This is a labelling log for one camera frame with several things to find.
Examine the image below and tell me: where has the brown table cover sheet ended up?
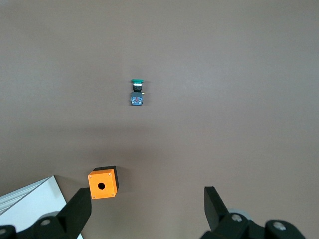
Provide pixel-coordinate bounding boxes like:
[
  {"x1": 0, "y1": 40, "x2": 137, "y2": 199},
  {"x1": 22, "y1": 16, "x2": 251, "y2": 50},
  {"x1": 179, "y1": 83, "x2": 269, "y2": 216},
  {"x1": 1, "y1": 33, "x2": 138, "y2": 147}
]
[{"x1": 0, "y1": 0, "x2": 319, "y2": 239}]

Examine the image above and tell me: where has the orange button enclosure box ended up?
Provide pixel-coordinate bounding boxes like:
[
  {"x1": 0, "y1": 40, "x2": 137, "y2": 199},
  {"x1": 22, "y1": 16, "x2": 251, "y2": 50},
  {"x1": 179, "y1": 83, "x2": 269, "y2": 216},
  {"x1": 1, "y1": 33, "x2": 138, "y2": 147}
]
[{"x1": 87, "y1": 165, "x2": 120, "y2": 200}]

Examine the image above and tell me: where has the green mushroom push button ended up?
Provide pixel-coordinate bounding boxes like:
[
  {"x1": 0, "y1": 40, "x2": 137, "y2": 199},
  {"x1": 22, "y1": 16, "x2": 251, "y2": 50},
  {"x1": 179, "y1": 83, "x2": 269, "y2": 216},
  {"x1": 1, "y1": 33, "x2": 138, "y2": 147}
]
[{"x1": 129, "y1": 78, "x2": 146, "y2": 107}]

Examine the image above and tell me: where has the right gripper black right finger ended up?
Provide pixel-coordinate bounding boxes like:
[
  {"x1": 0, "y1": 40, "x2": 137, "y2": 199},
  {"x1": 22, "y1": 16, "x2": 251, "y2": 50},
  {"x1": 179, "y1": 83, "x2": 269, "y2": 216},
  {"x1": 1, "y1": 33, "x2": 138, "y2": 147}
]
[{"x1": 201, "y1": 186, "x2": 265, "y2": 239}]

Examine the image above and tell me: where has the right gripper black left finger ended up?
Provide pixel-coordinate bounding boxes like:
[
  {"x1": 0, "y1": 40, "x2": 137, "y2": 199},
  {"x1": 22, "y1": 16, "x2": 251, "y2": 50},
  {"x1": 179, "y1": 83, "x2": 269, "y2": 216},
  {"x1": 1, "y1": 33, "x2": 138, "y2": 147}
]
[{"x1": 17, "y1": 188, "x2": 92, "y2": 239}]

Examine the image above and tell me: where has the white drawer cabinet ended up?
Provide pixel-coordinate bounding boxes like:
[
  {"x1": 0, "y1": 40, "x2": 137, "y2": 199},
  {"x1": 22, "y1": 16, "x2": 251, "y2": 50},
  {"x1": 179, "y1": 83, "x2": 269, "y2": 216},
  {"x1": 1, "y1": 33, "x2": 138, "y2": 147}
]
[{"x1": 0, "y1": 175, "x2": 68, "y2": 225}]

